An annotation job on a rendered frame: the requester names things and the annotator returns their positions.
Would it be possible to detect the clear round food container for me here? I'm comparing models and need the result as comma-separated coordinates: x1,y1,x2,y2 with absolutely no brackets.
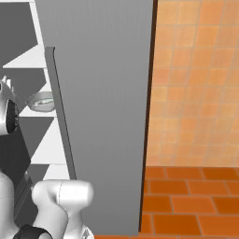
25,91,57,113

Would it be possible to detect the grey freezer door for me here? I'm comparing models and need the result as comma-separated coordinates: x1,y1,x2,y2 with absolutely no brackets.
34,0,155,237

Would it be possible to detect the white freezer interior with racks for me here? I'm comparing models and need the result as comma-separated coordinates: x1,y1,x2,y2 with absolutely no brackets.
0,0,71,228

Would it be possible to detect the grey freezer door handle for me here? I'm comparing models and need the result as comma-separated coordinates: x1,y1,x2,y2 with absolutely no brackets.
44,46,77,181

